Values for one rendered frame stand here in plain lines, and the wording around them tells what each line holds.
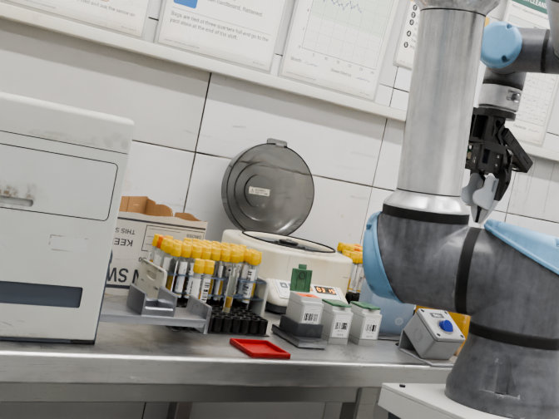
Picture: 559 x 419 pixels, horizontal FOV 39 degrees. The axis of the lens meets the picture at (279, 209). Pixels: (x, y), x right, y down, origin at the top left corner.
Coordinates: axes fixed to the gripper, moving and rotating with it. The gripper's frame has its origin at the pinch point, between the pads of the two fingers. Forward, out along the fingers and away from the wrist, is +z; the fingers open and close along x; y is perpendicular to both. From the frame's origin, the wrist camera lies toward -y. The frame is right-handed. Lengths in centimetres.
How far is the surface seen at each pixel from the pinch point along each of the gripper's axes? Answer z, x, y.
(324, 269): 16.5, -18.3, 20.0
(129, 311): 22, 6, 70
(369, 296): 18.2, -4.2, 19.2
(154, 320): 22, 9, 67
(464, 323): 19.3, 6.6, 5.2
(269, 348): 25, 8, 47
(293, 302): 19.4, 1.2, 39.3
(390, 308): 19.7, -3.0, 14.8
